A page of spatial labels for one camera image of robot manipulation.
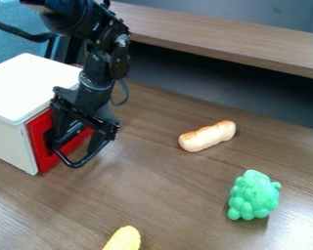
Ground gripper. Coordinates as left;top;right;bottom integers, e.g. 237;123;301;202
42;73;123;156

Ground red drawer with black handle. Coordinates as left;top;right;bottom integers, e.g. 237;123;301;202
24;106;113;174

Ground white cabinet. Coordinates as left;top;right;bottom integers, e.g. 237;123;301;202
0;53;85;177

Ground green toy grapes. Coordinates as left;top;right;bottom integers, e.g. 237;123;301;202
225;169;284;222

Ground wooden table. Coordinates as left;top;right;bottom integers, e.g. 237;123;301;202
105;0;313;82

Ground toy bread loaf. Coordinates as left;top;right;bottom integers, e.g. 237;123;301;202
177;119;238;153

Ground yellow toy corn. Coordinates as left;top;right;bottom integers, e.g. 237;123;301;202
101;225;143;250

